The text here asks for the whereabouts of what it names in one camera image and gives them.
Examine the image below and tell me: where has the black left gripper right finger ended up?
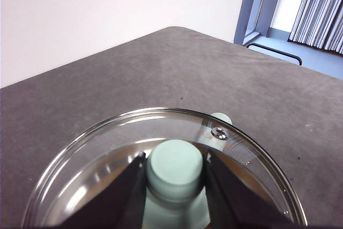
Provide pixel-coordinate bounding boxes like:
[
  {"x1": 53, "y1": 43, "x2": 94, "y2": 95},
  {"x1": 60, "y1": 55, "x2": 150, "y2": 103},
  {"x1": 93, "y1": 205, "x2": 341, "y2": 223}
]
[{"x1": 205, "y1": 150, "x2": 295, "y2": 229}]

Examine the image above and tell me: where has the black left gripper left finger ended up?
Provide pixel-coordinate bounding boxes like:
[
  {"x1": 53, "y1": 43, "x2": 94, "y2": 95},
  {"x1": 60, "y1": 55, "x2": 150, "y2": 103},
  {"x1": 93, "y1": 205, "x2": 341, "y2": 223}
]
[{"x1": 57, "y1": 151, "x2": 147, "y2": 229}]

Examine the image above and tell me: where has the glass lid with green knob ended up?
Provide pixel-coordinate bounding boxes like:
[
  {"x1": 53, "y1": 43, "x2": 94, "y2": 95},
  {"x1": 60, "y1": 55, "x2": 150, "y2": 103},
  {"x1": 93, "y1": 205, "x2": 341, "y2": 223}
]
[{"x1": 23, "y1": 107, "x2": 309, "y2": 229}]

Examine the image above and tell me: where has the grey pleated curtain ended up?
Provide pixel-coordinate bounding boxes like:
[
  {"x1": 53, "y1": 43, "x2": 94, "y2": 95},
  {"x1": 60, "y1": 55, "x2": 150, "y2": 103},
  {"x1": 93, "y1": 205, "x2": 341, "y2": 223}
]
[{"x1": 288, "y1": 0, "x2": 343, "y2": 55}]

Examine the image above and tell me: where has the mint green pot with handle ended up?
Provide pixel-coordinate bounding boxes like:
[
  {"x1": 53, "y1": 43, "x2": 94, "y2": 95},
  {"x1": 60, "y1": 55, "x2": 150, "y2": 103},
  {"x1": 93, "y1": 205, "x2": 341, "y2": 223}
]
[{"x1": 53, "y1": 112, "x2": 271, "y2": 229}]

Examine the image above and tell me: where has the black metal tube frame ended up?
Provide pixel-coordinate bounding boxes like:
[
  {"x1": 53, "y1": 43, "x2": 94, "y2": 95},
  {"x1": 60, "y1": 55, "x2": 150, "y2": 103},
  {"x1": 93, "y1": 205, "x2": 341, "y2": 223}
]
[{"x1": 245, "y1": 42, "x2": 303, "y2": 66}]

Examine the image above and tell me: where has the blue-grey door frame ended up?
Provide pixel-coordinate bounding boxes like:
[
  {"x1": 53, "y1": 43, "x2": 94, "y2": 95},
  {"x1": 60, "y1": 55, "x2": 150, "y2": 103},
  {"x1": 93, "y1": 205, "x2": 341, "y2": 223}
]
[{"x1": 234, "y1": 0, "x2": 287, "y2": 48}]

